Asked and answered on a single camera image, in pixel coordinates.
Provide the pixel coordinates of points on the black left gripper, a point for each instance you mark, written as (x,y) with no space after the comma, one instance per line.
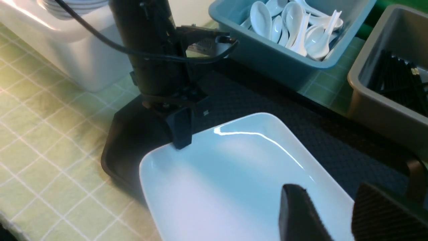
(175,97)

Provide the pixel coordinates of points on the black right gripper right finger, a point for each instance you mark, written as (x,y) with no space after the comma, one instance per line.
(380,214)

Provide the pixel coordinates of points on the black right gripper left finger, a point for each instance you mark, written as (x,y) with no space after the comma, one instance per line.
(298,217)

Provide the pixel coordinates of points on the white square rice plate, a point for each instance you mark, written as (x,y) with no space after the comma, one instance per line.
(226,185)

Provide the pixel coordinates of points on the white ceramic soup spoon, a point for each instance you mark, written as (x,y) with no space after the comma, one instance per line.
(299,43)

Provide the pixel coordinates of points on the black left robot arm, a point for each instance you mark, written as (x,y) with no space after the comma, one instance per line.
(147,26)

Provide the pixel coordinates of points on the black serving tray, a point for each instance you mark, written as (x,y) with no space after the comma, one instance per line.
(349,152)

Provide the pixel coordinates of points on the large white plastic tub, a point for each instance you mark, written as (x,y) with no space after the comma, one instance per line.
(66,44)

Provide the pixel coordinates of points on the green checkered tablecloth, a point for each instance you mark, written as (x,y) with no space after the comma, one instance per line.
(53,187)

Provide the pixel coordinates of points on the brown plastic chopstick bin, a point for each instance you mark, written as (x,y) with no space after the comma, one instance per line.
(403,31)

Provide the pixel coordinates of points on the white spoon centre large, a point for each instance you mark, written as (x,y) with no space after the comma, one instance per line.
(261,20)

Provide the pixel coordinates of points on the teal plastic spoon bin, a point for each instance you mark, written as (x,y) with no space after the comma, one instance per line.
(279,63)

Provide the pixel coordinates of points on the white spoon front left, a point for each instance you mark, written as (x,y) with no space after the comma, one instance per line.
(276,29)

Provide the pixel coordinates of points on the pile of black chopsticks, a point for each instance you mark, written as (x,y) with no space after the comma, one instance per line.
(399,81)

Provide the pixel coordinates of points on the stack of white bowls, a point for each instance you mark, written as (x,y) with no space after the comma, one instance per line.
(81,7)

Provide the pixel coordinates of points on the white spoon right upright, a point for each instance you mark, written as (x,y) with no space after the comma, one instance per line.
(319,48)

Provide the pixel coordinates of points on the white spoon top of bin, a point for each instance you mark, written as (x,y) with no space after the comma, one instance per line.
(317,18)

